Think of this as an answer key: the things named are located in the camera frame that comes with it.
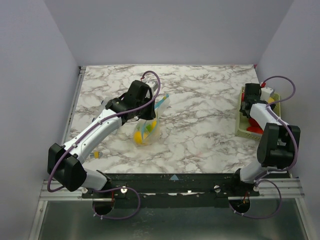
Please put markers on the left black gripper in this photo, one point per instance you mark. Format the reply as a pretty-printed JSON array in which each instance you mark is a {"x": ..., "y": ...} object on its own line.
[{"x": 151, "y": 114}]

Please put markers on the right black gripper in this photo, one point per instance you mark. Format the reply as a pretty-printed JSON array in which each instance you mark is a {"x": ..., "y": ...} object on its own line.
[{"x": 245, "y": 109}]

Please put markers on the yellow toy banana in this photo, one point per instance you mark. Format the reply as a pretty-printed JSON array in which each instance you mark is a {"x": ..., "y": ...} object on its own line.
[{"x": 154, "y": 124}]

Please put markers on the green toy pepper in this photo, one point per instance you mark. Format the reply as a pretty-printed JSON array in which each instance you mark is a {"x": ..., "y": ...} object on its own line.
[{"x": 149, "y": 128}]

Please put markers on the red toy tomato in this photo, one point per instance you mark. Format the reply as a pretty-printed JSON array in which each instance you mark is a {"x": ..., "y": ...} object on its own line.
[{"x": 253, "y": 122}]

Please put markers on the clear zip top bag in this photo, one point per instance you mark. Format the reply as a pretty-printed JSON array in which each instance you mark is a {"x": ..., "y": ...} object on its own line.
[{"x": 148, "y": 132}]

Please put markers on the red toy chili pepper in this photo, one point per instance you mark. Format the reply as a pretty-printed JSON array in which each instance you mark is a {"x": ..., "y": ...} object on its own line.
[{"x": 255, "y": 129}]

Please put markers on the yellow toy lemon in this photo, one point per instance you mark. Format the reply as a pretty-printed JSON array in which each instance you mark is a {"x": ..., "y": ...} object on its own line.
[
  {"x": 139, "y": 138},
  {"x": 271, "y": 100}
]

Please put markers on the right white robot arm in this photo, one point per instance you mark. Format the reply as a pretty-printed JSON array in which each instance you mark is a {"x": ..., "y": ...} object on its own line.
[{"x": 279, "y": 143}]

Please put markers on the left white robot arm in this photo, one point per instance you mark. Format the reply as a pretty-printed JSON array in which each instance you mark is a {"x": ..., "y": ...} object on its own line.
[{"x": 65, "y": 162}]

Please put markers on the small yellow connector sticker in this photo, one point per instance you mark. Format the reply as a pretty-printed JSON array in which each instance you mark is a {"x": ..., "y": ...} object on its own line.
[{"x": 96, "y": 155}]

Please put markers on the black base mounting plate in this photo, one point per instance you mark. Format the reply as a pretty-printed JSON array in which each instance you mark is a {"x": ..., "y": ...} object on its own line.
[{"x": 169, "y": 190}]

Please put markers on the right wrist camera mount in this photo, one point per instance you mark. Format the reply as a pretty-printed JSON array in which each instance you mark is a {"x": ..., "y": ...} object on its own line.
[{"x": 266, "y": 92}]

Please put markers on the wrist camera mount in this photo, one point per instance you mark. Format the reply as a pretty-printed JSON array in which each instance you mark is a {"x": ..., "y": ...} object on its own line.
[
  {"x": 266, "y": 92},
  {"x": 153, "y": 84}
]

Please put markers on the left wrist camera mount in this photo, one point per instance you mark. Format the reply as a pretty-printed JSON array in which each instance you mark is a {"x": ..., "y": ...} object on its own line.
[{"x": 153, "y": 84}]

